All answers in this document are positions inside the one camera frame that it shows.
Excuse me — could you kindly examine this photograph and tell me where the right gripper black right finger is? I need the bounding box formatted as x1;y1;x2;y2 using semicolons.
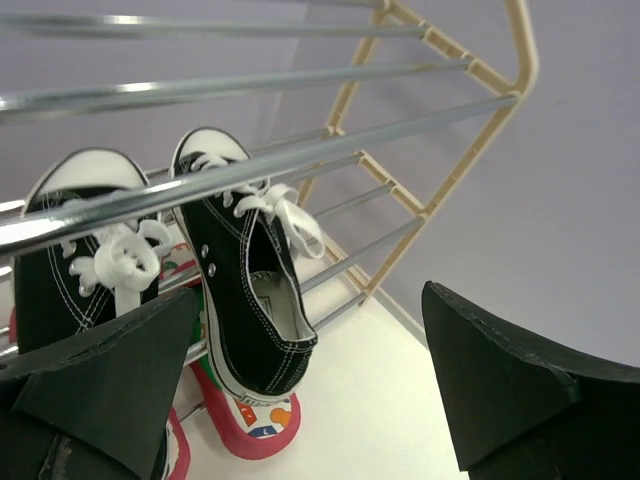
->
421;281;639;479

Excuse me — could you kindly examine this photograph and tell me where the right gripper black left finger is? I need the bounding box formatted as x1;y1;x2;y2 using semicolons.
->
0;286;200;480

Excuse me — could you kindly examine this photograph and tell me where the black canvas sneaker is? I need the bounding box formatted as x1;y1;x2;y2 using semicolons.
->
11;148;174;353
169;127;326;407

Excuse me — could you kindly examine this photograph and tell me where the cream shoe shelf with metal rods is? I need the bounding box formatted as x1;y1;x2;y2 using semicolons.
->
1;1;539;318

